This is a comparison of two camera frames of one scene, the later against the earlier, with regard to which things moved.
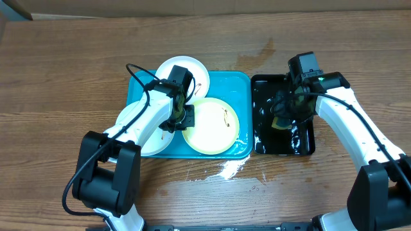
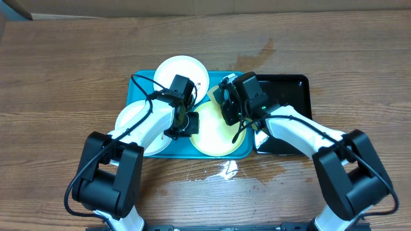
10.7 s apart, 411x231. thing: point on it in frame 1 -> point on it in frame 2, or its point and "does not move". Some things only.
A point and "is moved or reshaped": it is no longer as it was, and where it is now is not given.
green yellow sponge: (281, 123) is moved or reshaped
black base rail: (284, 226) does not move
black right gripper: (281, 101) -> (230, 114)
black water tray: (297, 139) does not move
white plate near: (160, 140) does not move
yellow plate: (216, 126) is moved or reshaped
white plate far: (200, 84) does not move
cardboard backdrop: (66, 9) does not move
